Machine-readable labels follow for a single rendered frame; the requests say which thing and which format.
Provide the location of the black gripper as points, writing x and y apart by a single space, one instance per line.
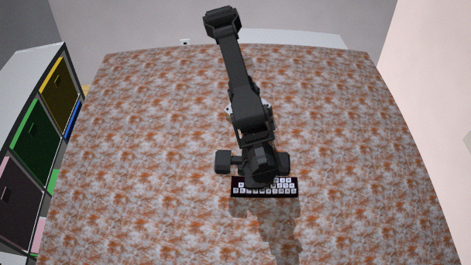
223 161

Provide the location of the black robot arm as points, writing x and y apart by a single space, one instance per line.
248 112

